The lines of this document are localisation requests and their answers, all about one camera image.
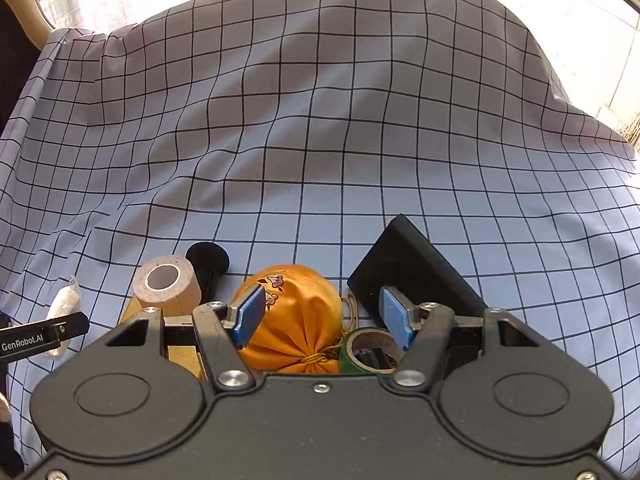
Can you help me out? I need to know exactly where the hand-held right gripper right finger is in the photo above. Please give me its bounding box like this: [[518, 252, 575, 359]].
[[377, 285, 542, 394]]

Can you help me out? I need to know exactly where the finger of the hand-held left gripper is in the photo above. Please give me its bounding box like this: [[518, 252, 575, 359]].
[[0, 311, 90, 359]]

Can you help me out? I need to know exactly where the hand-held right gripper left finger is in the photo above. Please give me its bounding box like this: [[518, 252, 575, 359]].
[[102, 282, 266, 394]]

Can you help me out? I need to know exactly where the orange drawstring pouch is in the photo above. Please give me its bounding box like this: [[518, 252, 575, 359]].
[[230, 265, 358, 376]]

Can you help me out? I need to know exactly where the black foam mushroom-shaped cover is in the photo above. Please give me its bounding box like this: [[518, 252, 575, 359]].
[[185, 241, 231, 306]]

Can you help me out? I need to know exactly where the small white wrapped packet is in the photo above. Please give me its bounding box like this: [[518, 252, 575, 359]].
[[44, 276, 82, 359]]

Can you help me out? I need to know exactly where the black triangular case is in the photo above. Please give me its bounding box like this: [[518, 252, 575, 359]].
[[346, 214, 488, 331]]

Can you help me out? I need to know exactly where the green tape roll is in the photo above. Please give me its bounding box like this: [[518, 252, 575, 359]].
[[339, 327, 408, 375]]

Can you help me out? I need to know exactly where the beige tape roll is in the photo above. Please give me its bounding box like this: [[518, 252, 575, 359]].
[[132, 255, 202, 311]]

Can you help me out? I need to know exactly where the gold cardboard box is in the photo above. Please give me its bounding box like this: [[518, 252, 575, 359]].
[[117, 297, 206, 381]]

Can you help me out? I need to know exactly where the grey checked bed sheet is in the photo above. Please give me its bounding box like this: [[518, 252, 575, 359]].
[[0, 0, 640, 480]]

